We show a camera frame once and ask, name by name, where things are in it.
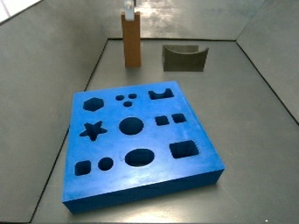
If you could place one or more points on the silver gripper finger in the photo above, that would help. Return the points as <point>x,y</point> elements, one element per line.
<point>130,10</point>

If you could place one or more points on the brown arch block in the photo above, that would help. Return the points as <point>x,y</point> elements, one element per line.
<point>132,40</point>

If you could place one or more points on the dark grey cradle fixture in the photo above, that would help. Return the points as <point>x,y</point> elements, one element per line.
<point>184,58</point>

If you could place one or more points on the blue foam shape board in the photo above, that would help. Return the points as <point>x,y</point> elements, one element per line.
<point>137,146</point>

